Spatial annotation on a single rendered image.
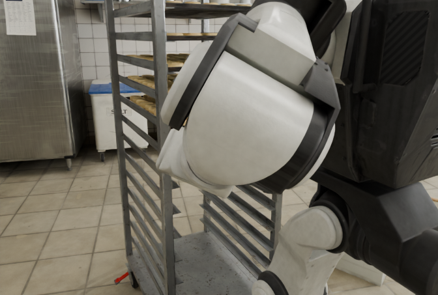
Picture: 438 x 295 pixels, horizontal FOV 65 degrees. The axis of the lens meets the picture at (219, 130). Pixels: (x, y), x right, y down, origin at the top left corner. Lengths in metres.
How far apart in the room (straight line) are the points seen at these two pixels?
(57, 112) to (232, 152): 3.07
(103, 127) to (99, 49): 0.98
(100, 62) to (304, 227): 3.56
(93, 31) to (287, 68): 3.84
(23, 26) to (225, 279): 2.50
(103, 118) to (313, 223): 2.96
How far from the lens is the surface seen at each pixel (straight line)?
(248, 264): 1.68
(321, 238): 0.74
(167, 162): 0.46
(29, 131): 3.40
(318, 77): 0.29
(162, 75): 1.00
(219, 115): 0.26
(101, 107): 3.49
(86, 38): 4.11
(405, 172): 0.60
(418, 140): 0.58
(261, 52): 0.30
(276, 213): 1.39
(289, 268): 0.94
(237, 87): 0.26
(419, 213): 0.71
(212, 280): 1.72
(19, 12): 3.28
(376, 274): 2.06
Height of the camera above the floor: 1.24
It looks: 16 degrees down
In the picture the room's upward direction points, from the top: straight up
